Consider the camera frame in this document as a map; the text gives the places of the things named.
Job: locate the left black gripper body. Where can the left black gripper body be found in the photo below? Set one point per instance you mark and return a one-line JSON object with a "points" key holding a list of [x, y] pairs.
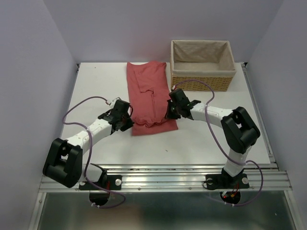
{"points": [[127, 122]]}

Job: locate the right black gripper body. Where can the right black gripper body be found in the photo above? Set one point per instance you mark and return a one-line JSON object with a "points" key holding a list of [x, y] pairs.
{"points": [[172, 110]]}

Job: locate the red t shirt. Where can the red t shirt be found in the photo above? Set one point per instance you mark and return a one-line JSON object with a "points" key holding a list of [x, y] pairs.
{"points": [[148, 94]]}

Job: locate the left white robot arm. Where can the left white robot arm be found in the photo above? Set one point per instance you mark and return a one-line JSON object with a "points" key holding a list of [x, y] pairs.
{"points": [[64, 162]]}

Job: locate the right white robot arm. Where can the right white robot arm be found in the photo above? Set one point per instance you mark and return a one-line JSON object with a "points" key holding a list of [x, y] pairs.
{"points": [[240, 132]]}

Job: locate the wicker basket with liner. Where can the wicker basket with liner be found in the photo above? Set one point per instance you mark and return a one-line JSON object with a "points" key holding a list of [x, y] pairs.
{"points": [[201, 65]]}

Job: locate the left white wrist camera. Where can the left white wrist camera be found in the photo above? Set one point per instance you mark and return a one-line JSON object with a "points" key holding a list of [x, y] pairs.
{"points": [[112, 100]]}

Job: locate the aluminium mounting rail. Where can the aluminium mounting rail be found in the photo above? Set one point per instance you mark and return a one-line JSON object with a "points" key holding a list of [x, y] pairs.
{"points": [[189, 178]]}

